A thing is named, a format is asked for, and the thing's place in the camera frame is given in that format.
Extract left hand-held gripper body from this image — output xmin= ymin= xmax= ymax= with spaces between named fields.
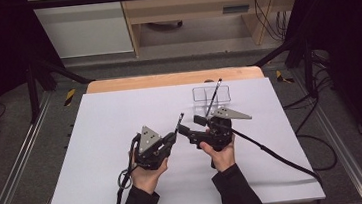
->
xmin=130 ymin=123 xmax=173 ymax=173

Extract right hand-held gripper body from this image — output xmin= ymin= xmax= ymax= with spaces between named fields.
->
xmin=186 ymin=104 xmax=256 ymax=155

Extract black pen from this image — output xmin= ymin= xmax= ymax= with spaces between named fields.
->
xmin=201 ymin=77 xmax=226 ymax=118
xmin=171 ymin=112 xmax=187 ymax=136

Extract clear plastic pen holder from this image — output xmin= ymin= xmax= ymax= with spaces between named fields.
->
xmin=191 ymin=83 xmax=234 ymax=120

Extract person's right hand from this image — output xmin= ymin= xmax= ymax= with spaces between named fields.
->
xmin=198 ymin=133 xmax=240 ymax=175

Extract person's left hand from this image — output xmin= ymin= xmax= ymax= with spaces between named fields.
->
xmin=127 ymin=146 xmax=173 ymax=197

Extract wooden table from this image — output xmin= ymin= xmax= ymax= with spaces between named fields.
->
xmin=85 ymin=64 xmax=265 ymax=96

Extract black metal stand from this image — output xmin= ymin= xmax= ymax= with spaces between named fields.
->
xmin=248 ymin=33 xmax=320 ymax=104
xmin=23 ymin=53 xmax=99 ymax=125

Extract light wooden desk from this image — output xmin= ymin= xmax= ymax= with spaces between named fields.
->
xmin=118 ymin=0 xmax=312 ymax=59

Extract white cabinet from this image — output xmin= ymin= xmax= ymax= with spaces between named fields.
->
xmin=26 ymin=0 xmax=135 ymax=62

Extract left hand-held gripper cable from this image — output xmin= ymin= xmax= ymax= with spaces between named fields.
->
xmin=104 ymin=133 xmax=149 ymax=204

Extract hand-held gripper cable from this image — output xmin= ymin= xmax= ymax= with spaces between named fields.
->
xmin=104 ymin=133 xmax=149 ymax=204
xmin=231 ymin=119 xmax=323 ymax=193

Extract right hand-held gripper cable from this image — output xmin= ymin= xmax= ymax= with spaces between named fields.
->
xmin=231 ymin=119 xmax=323 ymax=193

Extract black floor cable bundle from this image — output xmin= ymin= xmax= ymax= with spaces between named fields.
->
xmin=278 ymin=49 xmax=336 ymax=112

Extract black looped floor cable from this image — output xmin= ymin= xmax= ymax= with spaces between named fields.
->
xmin=292 ymin=98 xmax=340 ymax=174

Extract black hanging cables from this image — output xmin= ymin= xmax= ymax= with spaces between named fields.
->
xmin=252 ymin=0 xmax=291 ymax=45

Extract aluminium floor rail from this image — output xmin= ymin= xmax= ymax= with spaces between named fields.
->
xmin=0 ymin=90 xmax=64 ymax=204
xmin=293 ymin=64 xmax=362 ymax=204

